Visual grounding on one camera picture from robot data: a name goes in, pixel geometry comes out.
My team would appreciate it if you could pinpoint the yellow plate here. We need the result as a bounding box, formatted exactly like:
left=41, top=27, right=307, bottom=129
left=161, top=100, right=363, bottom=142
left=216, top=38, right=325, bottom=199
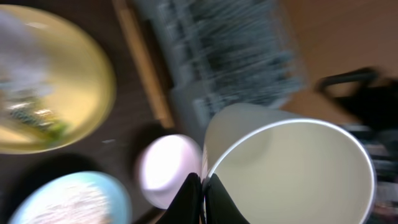
left=1, top=4, right=116, bottom=154

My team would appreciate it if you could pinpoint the grey dishwasher rack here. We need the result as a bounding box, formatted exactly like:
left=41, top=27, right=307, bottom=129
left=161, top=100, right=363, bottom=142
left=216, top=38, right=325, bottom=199
left=136, top=0, right=306, bottom=143

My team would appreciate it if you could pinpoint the yellow green snack wrapper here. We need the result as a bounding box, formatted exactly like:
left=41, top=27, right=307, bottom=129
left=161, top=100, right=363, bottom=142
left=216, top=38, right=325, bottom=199
left=1, top=91, right=68, bottom=142

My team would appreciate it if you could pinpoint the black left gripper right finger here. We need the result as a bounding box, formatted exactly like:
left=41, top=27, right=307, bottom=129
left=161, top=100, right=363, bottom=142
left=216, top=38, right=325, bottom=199
left=203, top=174, right=249, bottom=224

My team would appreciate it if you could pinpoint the left wooden chopstick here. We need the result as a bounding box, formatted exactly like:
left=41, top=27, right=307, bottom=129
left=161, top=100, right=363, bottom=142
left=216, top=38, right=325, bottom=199
left=113, top=0, right=175, bottom=128

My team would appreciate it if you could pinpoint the leftover rice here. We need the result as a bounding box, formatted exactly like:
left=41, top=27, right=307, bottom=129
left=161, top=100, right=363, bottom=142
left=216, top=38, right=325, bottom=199
left=23, top=182, right=111, bottom=224

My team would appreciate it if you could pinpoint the light blue bowl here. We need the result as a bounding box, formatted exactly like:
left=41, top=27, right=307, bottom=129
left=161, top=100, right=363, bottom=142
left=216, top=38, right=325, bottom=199
left=7, top=171, right=132, bottom=224

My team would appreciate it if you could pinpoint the crumpled white napkin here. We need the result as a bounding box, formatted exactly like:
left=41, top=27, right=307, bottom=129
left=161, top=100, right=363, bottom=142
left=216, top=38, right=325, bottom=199
left=1, top=10, right=52, bottom=98

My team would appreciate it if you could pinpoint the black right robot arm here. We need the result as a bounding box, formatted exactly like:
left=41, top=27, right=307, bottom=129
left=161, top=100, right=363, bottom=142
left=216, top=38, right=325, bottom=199
left=317, top=67, right=397, bottom=138

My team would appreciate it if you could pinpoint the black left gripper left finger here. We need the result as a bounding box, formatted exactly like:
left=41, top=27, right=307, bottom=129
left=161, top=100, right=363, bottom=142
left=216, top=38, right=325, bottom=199
left=156, top=173, right=202, bottom=224

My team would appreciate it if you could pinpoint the dark brown serving tray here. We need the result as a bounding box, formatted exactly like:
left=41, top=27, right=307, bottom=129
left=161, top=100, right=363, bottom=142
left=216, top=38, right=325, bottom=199
left=1, top=0, right=165, bottom=223

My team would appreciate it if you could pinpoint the white paper cup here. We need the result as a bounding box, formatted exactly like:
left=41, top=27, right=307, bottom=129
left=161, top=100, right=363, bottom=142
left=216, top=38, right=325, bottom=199
left=204, top=103, right=376, bottom=223

